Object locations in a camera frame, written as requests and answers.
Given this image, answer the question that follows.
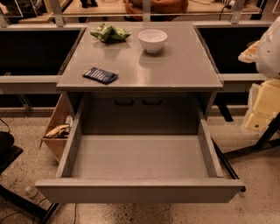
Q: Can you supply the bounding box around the grey top drawer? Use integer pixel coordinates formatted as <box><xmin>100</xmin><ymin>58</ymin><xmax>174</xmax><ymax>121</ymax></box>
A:
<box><xmin>36</xmin><ymin>95</ymin><xmax>243</xmax><ymax>203</ymax></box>

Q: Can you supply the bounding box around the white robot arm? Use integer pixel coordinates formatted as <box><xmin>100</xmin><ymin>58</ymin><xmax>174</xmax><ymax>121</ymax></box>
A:
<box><xmin>238</xmin><ymin>17</ymin><xmax>280</xmax><ymax>79</ymax></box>

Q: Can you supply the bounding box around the grey drawer cabinet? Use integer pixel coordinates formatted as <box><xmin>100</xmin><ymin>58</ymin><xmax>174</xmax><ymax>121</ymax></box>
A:
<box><xmin>57</xmin><ymin>22</ymin><xmax>222</xmax><ymax>135</ymax></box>

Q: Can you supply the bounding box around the dark blue snack packet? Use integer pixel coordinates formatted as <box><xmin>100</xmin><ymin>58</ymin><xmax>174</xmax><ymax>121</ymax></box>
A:
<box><xmin>83</xmin><ymin>67</ymin><xmax>118</xmax><ymax>84</ymax></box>

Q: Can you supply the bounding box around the white bowl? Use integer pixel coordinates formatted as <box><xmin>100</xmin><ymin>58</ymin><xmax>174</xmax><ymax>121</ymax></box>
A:
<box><xmin>138</xmin><ymin>29</ymin><xmax>167</xmax><ymax>53</ymax></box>

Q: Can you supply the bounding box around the yellow crumpled bag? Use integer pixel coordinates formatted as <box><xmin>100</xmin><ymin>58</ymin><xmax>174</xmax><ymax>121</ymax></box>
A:
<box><xmin>45</xmin><ymin>124</ymin><xmax>69</xmax><ymax>138</ymax></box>

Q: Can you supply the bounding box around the green snack bag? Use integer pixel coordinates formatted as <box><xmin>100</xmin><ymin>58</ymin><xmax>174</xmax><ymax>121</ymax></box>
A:
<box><xmin>90</xmin><ymin>23</ymin><xmax>130</xmax><ymax>43</ymax></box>

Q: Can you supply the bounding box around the wooden side box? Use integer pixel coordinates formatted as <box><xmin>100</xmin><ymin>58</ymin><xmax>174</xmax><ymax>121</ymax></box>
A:
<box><xmin>42</xmin><ymin>95</ymin><xmax>70</xmax><ymax>162</ymax></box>

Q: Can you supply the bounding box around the brown leather bag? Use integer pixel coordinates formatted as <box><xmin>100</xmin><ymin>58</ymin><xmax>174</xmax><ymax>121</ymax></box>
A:
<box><xmin>122</xmin><ymin>0</ymin><xmax>188</xmax><ymax>21</ymax></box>

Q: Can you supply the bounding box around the black stand base right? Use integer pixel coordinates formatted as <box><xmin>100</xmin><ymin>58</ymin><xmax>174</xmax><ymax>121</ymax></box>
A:
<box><xmin>213</xmin><ymin>112</ymin><xmax>280</xmax><ymax>193</ymax></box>

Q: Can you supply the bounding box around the clear plastic bottle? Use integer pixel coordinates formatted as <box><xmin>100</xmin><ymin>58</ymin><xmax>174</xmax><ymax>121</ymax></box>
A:
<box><xmin>24</xmin><ymin>186</ymin><xmax>39</xmax><ymax>200</ymax></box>

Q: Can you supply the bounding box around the black floor stand leg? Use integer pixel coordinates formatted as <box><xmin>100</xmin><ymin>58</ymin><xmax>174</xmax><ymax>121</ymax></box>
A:
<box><xmin>0</xmin><ymin>146</ymin><xmax>59</xmax><ymax>224</ymax></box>

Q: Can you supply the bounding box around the black cable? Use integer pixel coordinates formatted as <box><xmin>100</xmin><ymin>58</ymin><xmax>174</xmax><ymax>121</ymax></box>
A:
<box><xmin>73</xmin><ymin>203</ymin><xmax>79</xmax><ymax>224</ymax></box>

